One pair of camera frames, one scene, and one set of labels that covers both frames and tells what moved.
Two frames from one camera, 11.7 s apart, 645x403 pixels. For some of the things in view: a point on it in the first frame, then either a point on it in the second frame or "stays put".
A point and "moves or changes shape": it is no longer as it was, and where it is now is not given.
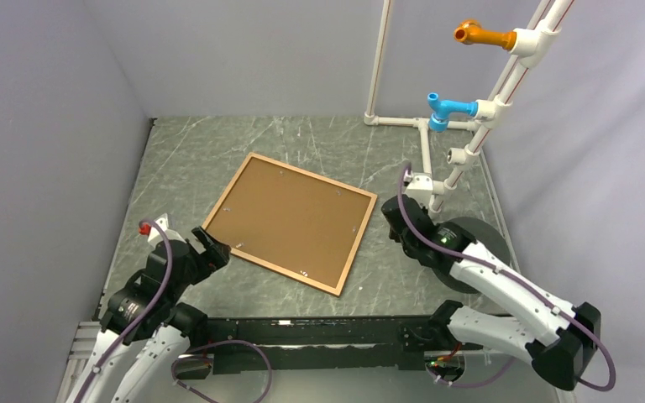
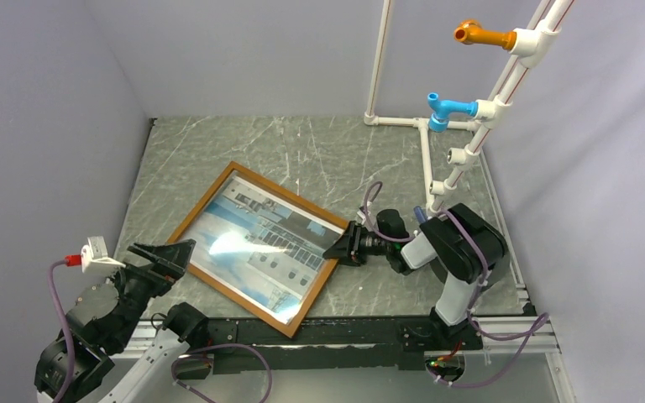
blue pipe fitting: x=442 y=109 stays put
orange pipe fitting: x=470 y=32 stays put
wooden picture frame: x=295 y=222 moves or changes shape
